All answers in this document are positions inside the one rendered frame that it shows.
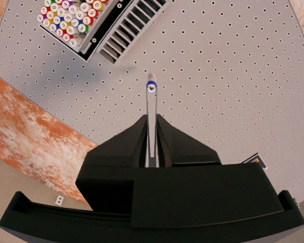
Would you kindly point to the white rack of colour-capped vials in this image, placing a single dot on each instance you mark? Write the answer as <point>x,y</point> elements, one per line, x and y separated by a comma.
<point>86,36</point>

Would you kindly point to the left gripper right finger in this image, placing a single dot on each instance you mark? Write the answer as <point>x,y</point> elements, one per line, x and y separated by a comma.
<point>180,149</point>

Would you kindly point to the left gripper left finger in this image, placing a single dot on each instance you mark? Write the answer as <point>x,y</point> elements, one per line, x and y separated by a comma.
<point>123,148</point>

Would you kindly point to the yellow vial cap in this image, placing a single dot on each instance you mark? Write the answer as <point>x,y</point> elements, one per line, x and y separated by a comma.
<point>99,5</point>

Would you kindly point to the green vial cap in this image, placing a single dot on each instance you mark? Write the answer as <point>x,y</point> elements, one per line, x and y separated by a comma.
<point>83,28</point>

